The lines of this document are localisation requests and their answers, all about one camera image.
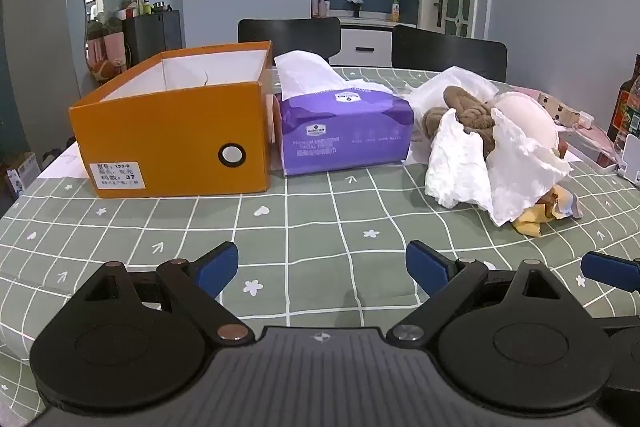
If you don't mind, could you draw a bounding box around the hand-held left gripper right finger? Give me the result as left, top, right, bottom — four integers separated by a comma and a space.
386, 240, 571, 347

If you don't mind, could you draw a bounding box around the pile of white cloths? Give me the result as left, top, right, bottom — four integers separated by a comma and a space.
487, 107, 572, 228

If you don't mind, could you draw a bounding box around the orange cardboard shoe box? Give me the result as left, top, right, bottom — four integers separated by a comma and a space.
68, 41, 275, 199

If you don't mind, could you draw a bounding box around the grey tablet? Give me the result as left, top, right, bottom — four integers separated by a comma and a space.
560, 129, 621, 168

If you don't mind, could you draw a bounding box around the small wooden box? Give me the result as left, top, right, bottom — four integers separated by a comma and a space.
534, 91, 581, 126

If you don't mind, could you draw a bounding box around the crumpled white tissue paper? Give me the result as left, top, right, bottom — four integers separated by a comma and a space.
424, 108, 493, 208

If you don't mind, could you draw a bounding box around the pink flower bouquet bucket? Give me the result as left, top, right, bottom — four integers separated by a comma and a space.
85, 14, 128, 82

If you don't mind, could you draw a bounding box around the white phone stand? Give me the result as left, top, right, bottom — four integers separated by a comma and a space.
616, 127, 640, 185

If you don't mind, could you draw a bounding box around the black dining chair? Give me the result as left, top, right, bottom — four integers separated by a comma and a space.
238, 18, 342, 62
391, 25, 508, 82

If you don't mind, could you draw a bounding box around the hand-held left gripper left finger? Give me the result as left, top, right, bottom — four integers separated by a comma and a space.
75, 241, 253, 347

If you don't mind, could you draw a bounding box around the clear plastic bottle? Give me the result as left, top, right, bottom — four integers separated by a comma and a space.
628, 77, 640, 135

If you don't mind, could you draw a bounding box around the green checked tablecloth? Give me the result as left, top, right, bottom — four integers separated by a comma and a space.
0, 66, 640, 427

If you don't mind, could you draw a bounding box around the white sideboard cabinet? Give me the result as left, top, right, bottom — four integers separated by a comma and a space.
340, 14, 418, 68

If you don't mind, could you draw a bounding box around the black cabinet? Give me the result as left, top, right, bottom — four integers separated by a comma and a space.
122, 10, 182, 68

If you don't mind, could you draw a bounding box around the pale grey cloth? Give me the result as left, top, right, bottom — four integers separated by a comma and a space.
547, 184, 585, 220

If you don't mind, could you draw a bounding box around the yellow knitted toy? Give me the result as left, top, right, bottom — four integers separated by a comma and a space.
515, 202, 556, 239

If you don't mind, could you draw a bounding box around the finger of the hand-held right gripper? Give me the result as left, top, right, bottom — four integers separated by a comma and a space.
581, 251, 640, 294

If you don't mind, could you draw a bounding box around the dark glass bottle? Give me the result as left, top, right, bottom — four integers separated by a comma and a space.
607, 54, 638, 142

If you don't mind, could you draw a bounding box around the brown knitted toy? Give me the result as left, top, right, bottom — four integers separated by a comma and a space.
422, 85, 501, 158

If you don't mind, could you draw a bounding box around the purple tissue pack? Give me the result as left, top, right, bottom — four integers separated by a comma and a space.
273, 50, 416, 178

